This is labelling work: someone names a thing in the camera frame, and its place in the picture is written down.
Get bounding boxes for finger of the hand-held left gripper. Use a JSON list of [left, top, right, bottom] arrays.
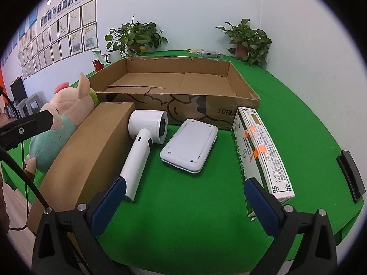
[[0, 110, 54, 151]]

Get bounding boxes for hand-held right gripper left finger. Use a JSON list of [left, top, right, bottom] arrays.
[[31, 175, 127, 275]]

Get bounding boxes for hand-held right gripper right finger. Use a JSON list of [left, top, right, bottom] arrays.
[[244, 177, 338, 275]]

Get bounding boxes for white hair dryer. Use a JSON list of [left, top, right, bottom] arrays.
[[118, 109, 168, 202]]

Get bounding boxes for pink pig plush toy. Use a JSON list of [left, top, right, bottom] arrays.
[[24, 72, 100, 175]]

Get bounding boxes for long brown cardboard box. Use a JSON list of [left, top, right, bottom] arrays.
[[27, 102, 136, 235]]

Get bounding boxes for white plastic device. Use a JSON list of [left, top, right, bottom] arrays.
[[160, 118, 218, 175]]

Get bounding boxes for large cardboard box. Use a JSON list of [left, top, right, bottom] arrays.
[[86, 57, 261, 132]]

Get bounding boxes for grey plastic stools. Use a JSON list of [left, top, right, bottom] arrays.
[[14, 92, 43, 118]]

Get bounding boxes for green and white medicine box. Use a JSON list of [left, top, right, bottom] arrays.
[[231, 107, 296, 218]]

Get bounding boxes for green table cloth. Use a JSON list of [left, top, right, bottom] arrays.
[[0, 50, 365, 275]]

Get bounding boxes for black phone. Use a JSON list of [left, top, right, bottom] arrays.
[[336, 150, 366, 204]]

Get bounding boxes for white mug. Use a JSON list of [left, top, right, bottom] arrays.
[[105, 49, 121, 64]]

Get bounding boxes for bushy potted green plant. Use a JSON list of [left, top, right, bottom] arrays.
[[104, 16, 169, 59]]

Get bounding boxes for flat printed packet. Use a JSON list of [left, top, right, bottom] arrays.
[[198, 50, 224, 58]]

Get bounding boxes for green plant in red pot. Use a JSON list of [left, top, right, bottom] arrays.
[[216, 19, 272, 69]]

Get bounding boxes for group of framed wall certificates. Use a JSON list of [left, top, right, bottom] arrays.
[[17, 0, 99, 79]]

